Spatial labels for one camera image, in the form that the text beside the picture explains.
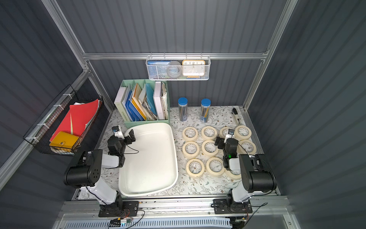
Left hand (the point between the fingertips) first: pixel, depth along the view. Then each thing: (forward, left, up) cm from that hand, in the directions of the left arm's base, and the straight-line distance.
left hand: (123, 131), depth 93 cm
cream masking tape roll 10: (-27, -68, -8) cm, 73 cm away
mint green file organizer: (+17, -12, +11) cm, 24 cm away
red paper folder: (-6, +19, +17) cm, 26 cm away
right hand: (-3, -70, -3) cm, 70 cm away
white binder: (+16, -23, +12) cm, 31 cm away
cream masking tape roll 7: (-7, -82, -9) cm, 83 cm away
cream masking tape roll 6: (-7, -57, -10) cm, 58 cm away
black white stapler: (+21, -80, -7) cm, 83 cm away
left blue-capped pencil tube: (+17, -39, +6) cm, 43 cm away
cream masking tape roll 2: (+6, -58, -11) cm, 60 cm away
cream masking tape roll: (-1, -44, -9) cm, 45 cm away
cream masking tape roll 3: (+5, -69, -8) cm, 69 cm away
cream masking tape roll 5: (-14, -43, -8) cm, 46 cm away
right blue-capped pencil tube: (+16, -55, +3) cm, 57 cm away
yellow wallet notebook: (-19, +15, +21) cm, 32 cm away
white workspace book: (+11, +1, +15) cm, 18 cm away
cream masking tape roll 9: (-20, -60, -11) cm, 64 cm away
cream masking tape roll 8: (-26, -46, -9) cm, 54 cm away
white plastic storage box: (-18, -19, -10) cm, 28 cm away
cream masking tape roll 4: (+6, -83, -11) cm, 84 cm away
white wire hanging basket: (+25, -38, +24) cm, 51 cm away
